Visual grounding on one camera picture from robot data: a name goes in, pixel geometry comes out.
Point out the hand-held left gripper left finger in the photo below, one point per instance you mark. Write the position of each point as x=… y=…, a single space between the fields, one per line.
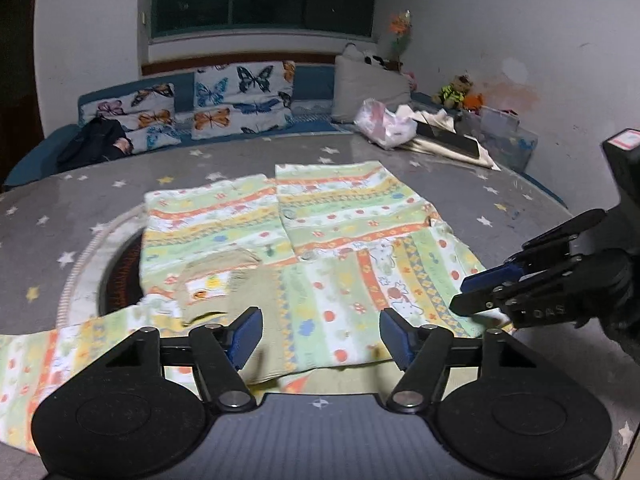
x=246 y=336

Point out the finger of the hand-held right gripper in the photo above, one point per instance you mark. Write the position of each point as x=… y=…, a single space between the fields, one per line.
x=492 y=277
x=520 y=300

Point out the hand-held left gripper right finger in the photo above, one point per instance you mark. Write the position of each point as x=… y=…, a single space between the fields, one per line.
x=396 y=337

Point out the patterned green orange shirt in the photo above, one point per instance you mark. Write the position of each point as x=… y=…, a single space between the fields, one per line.
x=345 y=210

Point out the round dark fringed mat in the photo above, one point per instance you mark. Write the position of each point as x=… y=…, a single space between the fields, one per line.
x=122 y=272

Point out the clear plastic storage box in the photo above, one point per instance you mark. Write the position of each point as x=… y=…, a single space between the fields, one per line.
x=510 y=137

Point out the black tablet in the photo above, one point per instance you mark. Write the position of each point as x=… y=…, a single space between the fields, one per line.
x=450 y=141

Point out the orange plush toy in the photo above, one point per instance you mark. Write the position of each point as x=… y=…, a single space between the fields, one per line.
x=475 y=101

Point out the teddy bear toy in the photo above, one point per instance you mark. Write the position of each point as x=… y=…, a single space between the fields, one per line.
x=455 y=91

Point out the pink white plastic bag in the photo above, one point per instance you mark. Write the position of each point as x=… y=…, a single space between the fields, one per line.
x=382 y=120

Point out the grey pillow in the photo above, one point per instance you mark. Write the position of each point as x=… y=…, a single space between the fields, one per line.
x=365 y=87

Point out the large butterfly print pillow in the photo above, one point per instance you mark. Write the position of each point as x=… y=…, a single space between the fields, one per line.
x=240 y=97

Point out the small butterfly print pillow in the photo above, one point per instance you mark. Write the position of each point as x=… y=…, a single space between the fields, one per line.
x=145 y=115

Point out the grey star tablecloth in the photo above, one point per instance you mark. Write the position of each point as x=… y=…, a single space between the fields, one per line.
x=45 y=195

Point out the black white plush toy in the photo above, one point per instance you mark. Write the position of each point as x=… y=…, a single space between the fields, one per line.
x=377 y=60

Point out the dark clothing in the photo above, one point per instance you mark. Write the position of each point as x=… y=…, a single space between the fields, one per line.
x=92 y=142

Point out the blue sofa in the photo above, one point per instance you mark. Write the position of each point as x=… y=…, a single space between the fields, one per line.
x=312 y=82

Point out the artificial flowers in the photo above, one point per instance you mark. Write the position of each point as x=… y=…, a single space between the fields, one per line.
x=400 y=27

